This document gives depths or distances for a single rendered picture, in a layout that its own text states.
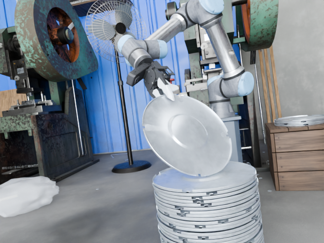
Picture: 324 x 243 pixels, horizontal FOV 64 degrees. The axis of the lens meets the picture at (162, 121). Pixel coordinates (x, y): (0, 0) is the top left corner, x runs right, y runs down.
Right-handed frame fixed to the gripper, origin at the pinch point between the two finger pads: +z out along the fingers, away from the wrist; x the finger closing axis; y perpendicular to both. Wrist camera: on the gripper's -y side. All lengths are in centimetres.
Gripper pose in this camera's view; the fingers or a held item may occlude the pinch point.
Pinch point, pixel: (168, 100)
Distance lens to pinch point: 81.9
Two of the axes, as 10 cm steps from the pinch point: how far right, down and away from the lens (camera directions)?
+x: -3.5, 7.2, 6.0
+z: 5.2, 6.8, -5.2
